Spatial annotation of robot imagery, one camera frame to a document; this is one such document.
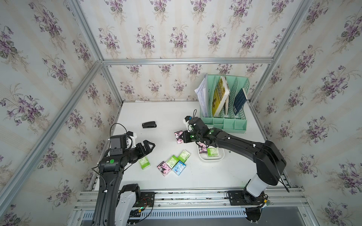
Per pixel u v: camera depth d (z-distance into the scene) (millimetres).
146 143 653
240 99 1049
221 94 949
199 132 642
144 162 838
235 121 981
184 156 860
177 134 834
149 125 1023
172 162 839
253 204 688
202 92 891
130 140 603
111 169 475
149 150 636
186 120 771
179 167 818
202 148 889
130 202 586
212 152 879
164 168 819
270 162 459
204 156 877
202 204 730
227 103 1012
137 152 636
